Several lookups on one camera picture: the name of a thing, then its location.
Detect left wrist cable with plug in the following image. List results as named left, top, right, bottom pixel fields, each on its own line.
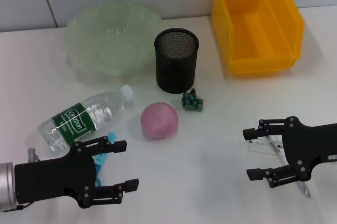
left=1, top=147, right=40, bottom=213

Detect clear plastic ruler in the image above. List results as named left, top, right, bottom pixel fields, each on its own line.
left=238, top=138, right=284, bottom=154

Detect silver white pen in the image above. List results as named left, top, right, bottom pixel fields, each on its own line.
left=266, top=136, right=312, bottom=199

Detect clear water bottle green label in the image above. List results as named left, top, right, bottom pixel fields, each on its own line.
left=37, top=84, right=135, bottom=153

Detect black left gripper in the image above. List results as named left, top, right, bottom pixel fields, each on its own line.
left=14, top=136, right=140, bottom=209

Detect yellow plastic bin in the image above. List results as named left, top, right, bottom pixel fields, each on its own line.
left=210, top=0, right=305, bottom=75

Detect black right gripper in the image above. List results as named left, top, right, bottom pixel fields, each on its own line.
left=242, top=116, right=337, bottom=189

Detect blue scissors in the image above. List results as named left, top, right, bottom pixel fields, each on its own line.
left=92, top=131, right=117, bottom=187

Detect translucent green plastic fruit plate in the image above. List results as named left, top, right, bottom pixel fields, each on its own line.
left=62, top=1, right=162, bottom=78

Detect pink peach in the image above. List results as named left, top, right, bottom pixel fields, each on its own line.
left=141, top=102, right=180, bottom=140

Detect black mesh pen holder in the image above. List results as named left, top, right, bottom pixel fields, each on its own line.
left=154, top=28, right=200, bottom=95

